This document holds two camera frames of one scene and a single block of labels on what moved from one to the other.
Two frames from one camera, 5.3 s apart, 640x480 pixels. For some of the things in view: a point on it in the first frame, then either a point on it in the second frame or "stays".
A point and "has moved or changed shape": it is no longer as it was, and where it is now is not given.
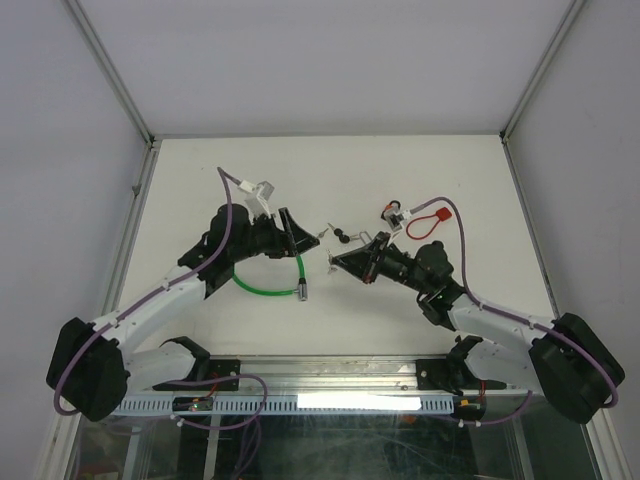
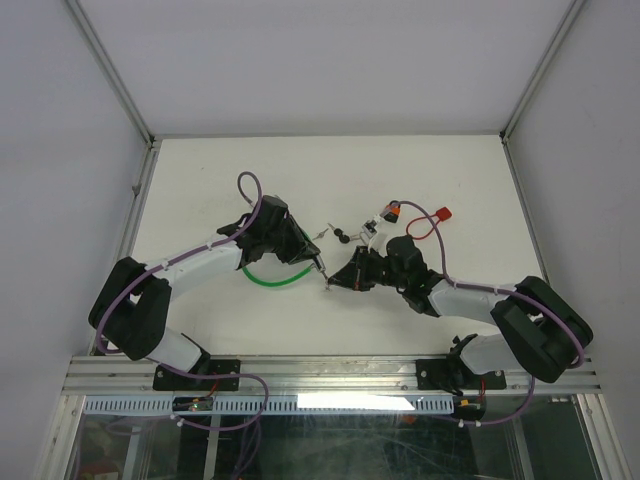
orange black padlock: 393,206 stays
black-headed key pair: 342,237 stays
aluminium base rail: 343,376 stays
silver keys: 329,258 to 326,279
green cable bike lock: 301,291 has moved or changed shape
